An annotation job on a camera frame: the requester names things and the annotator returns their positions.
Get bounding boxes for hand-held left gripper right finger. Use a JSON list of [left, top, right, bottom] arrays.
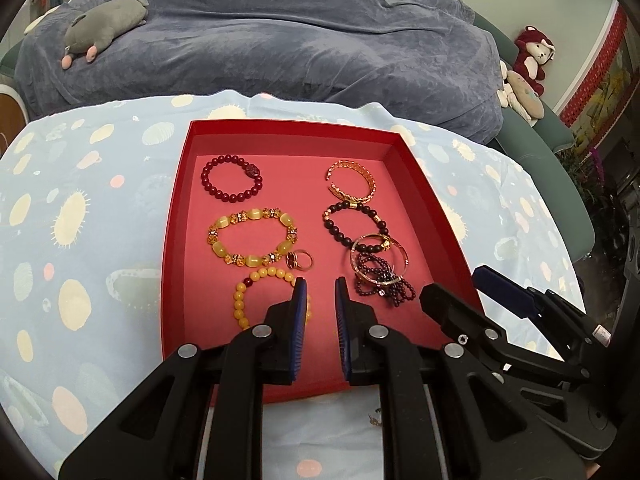
[[334, 276, 586, 480]]

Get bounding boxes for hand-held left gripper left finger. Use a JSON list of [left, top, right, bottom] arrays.
[[57, 277, 308, 480]]

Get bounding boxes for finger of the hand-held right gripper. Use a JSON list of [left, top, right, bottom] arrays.
[[419, 283, 587, 382], [472, 266, 610, 349]]

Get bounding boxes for garnet small-bead bracelet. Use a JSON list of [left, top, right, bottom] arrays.
[[355, 252, 417, 306]]

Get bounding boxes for yellow round bead bracelet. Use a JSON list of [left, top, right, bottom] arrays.
[[232, 267, 313, 332]]

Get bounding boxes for gold ring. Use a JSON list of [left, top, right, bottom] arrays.
[[285, 250, 315, 271]]

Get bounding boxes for thin gold bangle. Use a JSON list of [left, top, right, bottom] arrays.
[[350, 233, 411, 281]]

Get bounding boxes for dark brown bead bracelet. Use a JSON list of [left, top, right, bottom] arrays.
[[322, 200, 392, 256]]

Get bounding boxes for yellow cat-eye bead bracelet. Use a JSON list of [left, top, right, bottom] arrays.
[[207, 206, 299, 267]]

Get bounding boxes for red cardboard box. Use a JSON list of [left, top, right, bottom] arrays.
[[160, 120, 483, 405]]

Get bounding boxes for gold chain cuff bracelet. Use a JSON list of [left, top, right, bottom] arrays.
[[327, 159, 377, 204]]

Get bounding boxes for dark red bead bracelet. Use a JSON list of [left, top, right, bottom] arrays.
[[201, 154, 264, 202]]

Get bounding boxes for green sofa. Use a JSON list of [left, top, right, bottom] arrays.
[[472, 10, 596, 261]]

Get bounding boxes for beige plush toy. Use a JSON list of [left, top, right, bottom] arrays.
[[497, 60, 546, 128]]

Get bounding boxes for light blue patterned cloth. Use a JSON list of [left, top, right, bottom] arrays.
[[0, 90, 588, 480]]

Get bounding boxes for red plush monkey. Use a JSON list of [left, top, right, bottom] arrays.
[[514, 25, 556, 97]]

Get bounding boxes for grey plush mouse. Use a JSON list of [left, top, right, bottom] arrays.
[[61, 0, 150, 70]]

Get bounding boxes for round brown white-rimmed object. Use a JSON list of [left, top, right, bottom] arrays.
[[0, 85, 27, 136]]

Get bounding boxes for red wall hanging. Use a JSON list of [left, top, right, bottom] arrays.
[[560, 7, 628, 128]]

